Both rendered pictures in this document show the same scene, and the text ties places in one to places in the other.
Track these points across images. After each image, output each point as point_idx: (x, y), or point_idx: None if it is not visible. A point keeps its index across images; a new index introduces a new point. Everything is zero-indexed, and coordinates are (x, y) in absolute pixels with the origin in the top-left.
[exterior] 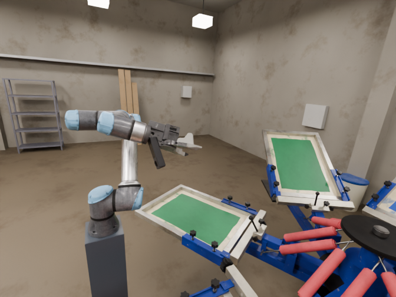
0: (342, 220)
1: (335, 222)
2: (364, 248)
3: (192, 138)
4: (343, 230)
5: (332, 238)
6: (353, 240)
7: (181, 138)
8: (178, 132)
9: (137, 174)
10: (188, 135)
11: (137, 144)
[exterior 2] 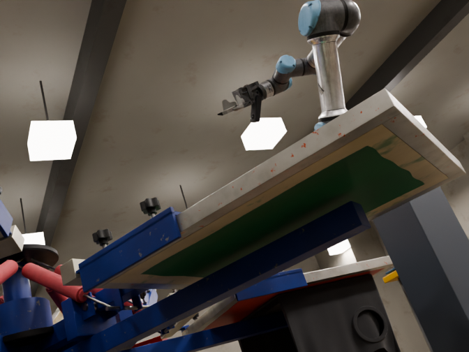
0: (35, 244)
1: (12, 263)
2: (56, 261)
3: (222, 105)
4: (51, 250)
5: (57, 266)
6: (58, 255)
7: (232, 102)
8: (233, 96)
9: (320, 102)
10: (226, 102)
11: (313, 55)
